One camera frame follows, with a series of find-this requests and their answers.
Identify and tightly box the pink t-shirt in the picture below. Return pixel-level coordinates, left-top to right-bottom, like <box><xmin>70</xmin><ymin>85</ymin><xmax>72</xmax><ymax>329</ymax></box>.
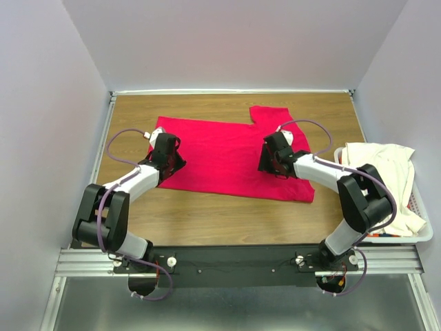
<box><xmin>156</xmin><ymin>106</ymin><xmax>315</xmax><ymax>203</ymax></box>

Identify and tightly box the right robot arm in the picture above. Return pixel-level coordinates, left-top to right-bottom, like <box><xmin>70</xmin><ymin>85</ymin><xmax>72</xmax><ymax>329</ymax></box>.
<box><xmin>258</xmin><ymin>131</ymin><xmax>397</xmax><ymax>271</ymax></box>

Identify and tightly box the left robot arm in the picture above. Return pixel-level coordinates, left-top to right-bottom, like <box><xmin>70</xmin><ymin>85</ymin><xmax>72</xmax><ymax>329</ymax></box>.
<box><xmin>72</xmin><ymin>128</ymin><xmax>186</xmax><ymax>272</ymax></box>

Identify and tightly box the cream white t-shirt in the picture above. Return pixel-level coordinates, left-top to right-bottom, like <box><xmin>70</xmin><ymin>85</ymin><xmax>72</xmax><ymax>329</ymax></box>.
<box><xmin>340</xmin><ymin>141</ymin><xmax>428</xmax><ymax>239</ymax></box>

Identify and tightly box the orange garment in basket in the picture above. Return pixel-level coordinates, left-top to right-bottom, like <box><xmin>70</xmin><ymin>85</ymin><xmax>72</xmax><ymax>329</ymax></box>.
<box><xmin>367</xmin><ymin>233</ymin><xmax>401</xmax><ymax>238</ymax></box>

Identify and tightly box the white laundry basket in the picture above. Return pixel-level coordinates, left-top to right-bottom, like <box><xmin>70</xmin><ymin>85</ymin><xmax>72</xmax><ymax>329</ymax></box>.
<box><xmin>333</xmin><ymin>146</ymin><xmax>434</xmax><ymax>245</ymax></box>

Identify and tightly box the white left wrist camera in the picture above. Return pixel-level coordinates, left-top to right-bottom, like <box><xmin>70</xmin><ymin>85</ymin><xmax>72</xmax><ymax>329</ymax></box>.
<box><xmin>143</xmin><ymin>127</ymin><xmax>166</xmax><ymax>146</ymax></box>

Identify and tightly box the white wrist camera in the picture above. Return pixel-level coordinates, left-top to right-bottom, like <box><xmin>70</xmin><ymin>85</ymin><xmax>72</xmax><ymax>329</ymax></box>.
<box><xmin>143</xmin><ymin>127</ymin><xmax>166</xmax><ymax>146</ymax></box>
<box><xmin>276</xmin><ymin>126</ymin><xmax>294</xmax><ymax>146</ymax></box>

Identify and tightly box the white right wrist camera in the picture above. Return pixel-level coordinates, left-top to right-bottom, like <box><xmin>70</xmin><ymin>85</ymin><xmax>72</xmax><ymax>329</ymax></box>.
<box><xmin>276</xmin><ymin>126</ymin><xmax>294</xmax><ymax>146</ymax></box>

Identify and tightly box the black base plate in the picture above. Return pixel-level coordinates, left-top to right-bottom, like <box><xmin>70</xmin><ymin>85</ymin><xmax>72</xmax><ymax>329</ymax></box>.
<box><xmin>114</xmin><ymin>244</ymin><xmax>358</xmax><ymax>296</ymax></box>

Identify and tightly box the aluminium table frame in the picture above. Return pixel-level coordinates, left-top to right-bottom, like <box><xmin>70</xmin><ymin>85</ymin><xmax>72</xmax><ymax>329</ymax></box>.
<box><xmin>43</xmin><ymin>92</ymin><xmax>440</xmax><ymax>330</ymax></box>

